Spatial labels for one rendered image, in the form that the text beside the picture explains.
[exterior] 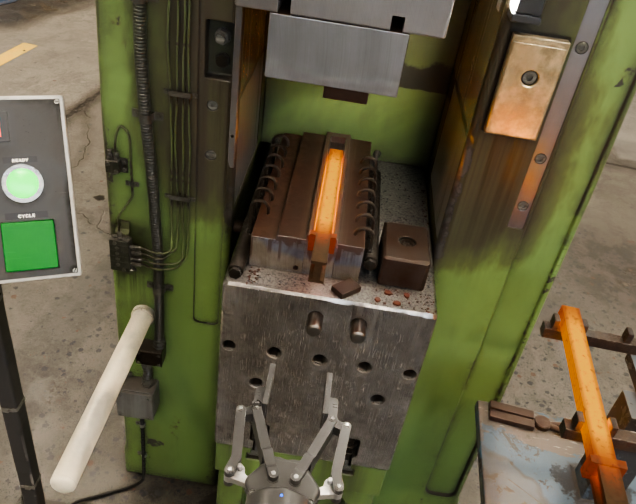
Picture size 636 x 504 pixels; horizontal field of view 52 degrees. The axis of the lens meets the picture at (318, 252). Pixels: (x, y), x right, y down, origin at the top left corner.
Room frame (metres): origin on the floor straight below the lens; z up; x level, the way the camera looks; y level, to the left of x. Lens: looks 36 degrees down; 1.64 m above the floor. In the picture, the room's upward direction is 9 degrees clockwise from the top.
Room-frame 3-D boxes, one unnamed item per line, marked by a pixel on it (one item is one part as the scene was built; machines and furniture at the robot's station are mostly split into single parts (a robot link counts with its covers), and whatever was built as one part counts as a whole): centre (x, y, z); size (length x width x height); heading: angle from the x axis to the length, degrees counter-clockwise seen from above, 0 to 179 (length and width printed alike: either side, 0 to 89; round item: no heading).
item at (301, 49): (1.13, 0.02, 1.32); 0.42 x 0.20 x 0.10; 0
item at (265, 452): (0.48, 0.03, 1.00); 0.11 x 0.01 x 0.04; 21
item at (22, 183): (0.81, 0.46, 1.09); 0.05 x 0.03 x 0.04; 90
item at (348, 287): (0.89, -0.06, 0.92); 0.04 x 0.03 x 0.01; 134
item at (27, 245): (0.77, 0.44, 1.01); 0.07 x 0.05 x 0.07; 115
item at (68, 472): (0.83, 0.37, 0.62); 0.44 x 0.05 x 0.05; 0
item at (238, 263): (1.07, 0.14, 0.93); 0.40 x 0.03 x 0.03; 0
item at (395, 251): (0.98, -0.16, 0.95); 0.12 x 0.08 x 0.06; 0
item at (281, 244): (1.13, 0.02, 0.96); 0.42 x 0.20 x 0.09; 0
